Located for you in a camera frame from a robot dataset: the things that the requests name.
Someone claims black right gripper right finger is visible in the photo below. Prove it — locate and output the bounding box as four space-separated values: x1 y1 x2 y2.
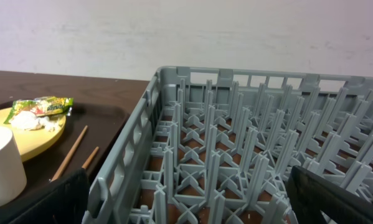
286 166 373 224

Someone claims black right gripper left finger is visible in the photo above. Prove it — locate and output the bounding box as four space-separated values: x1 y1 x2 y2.
0 168 90 223

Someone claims white cup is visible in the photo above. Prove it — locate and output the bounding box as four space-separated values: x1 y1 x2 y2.
0 127 27 207

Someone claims white tissue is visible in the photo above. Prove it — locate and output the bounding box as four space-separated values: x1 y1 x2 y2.
9 111 62 132

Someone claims green snack wrapper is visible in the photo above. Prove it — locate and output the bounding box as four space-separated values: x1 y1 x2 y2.
4 96 73 124

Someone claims grey dishwasher rack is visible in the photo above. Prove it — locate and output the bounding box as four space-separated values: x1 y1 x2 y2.
82 67 373 223

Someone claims right wooden chopstick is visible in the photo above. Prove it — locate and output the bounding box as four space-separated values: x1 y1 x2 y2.
82 146 99 170

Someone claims wooden chopstick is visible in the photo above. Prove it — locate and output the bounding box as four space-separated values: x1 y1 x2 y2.
50 125 88 182
82 146 99 170

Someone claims left wooden chopstick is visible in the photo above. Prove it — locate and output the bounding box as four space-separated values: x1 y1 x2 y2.
50 125 88 182

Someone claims yellow plate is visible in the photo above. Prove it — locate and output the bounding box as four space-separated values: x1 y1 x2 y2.
0 108 67 162

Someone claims dark brown tray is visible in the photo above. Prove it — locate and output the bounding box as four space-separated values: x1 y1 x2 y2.
2 103 130 208

